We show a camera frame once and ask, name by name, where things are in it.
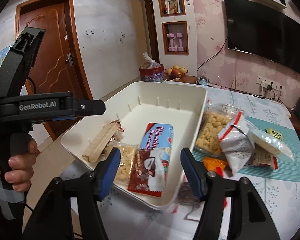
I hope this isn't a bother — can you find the orange white snack bag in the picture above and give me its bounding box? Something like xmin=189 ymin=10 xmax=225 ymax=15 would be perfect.
xmin=186 ymin=156 xmax=229 ymax=222

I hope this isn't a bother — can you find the tan wafer stick pack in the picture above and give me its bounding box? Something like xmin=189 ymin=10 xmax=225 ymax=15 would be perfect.
xmin=82 ymin=123 xmax=116 ymax=163

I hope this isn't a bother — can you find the yellow cracker clear pack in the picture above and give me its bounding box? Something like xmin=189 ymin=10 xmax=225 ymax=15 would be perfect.
xmin=111 ymin=142 xmax=138 ymax=185

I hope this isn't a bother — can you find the brown chocolate wafer pack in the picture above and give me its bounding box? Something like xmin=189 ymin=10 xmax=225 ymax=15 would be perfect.
xmin=127 ymin=147 xmax=170 ymax=198

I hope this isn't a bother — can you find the white zip snack bag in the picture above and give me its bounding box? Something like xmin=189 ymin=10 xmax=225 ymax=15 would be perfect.
xmin=218 ymin=112 xmax=255 ymax=176

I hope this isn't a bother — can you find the blue wafer cookie pack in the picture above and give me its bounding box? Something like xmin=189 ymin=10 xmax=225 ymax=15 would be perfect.
xmin=140 ymin=122 xmax=174 ymax=176

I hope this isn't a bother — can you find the puffed corn clear bag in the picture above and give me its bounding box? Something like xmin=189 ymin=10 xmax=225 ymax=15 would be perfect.
xmin=194 ymin=100 xmax=245 ymax=158

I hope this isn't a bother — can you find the beige red cracker packet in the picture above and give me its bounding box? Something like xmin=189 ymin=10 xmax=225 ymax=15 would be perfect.
xmin=253 ymin=144 xmax=278 ymax=170

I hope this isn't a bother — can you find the white rice cake pack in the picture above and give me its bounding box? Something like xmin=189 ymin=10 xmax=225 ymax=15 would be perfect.
xmin=249 ymin=128 xmax=294 ymax=161

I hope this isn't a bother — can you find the green pineapple cake pack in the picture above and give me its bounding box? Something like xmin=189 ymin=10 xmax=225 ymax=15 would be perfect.
xmin=266 ymin=128 xmax=283 ymax=140

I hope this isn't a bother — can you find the dark brownie clear pack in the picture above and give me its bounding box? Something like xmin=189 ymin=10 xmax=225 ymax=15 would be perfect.
xmin=172 ymin=178 xmax=201 ymax=216

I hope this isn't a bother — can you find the person's left hand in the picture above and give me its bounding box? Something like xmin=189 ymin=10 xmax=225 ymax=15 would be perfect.
xmin=5 ymin=139 xmax=40 ymax=192

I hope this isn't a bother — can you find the wooden door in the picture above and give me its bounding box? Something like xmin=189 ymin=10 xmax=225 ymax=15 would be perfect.
xmin=14 ymin=0 xmax=94 ymax=140

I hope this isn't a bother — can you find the white plastic storage bin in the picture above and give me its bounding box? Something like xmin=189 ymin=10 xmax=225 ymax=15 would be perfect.
xmin=60 ymin=80 xmax=208 ymax=210

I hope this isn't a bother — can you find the blue snow globe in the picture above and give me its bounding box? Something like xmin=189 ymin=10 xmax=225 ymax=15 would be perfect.
xmin=197 ymin=76 xmax=210 ymax=86

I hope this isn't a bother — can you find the fruit bowl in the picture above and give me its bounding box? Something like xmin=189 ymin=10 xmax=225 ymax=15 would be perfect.
xmin=165 ymin=65 xmax=189 ymax=79

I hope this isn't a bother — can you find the red gift box with bag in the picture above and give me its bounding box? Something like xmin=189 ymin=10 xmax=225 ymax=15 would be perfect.
xmin=139 ymin=52 xmax=165 ymax=82

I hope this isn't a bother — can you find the wooden tv cabinet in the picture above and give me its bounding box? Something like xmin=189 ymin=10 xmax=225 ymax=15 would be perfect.
xmin=165 ymin=74 xmax=300 ymax=136

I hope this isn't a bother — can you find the right pink dumbbell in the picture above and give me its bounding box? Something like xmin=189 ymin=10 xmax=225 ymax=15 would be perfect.
xmin=175 ymin=33 xmax=185 ymax=52

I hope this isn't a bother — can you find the pink dumbbell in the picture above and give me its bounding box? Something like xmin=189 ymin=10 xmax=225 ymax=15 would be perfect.
xmin=175 ymin=33 xmax=185 ymax=52
xmin=167 ymin=33 xmax=175 ymax=52

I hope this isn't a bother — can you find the left pink dumbbell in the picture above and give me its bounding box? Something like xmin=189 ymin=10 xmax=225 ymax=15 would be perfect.
xmin=167 ymin=33 xmax=175 ymax=52

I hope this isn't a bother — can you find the framed photo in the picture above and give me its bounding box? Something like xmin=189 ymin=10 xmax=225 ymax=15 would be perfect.
xmin=166 ymin=0 xmax=180 ymax=14

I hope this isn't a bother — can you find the wall power outlet strip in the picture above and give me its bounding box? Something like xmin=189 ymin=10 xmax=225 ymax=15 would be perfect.
xmin=256 ymin=75 xmax=282 ymax=90

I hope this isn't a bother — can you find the black tv cable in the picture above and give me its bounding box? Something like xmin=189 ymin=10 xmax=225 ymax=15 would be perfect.
xmin=197 ymin=36 xmax=229 ymax=72

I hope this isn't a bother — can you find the black wall television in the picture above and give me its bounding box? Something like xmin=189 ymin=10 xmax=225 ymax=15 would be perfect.
xmin=223 ymin=0 xmax=300 ymax=74

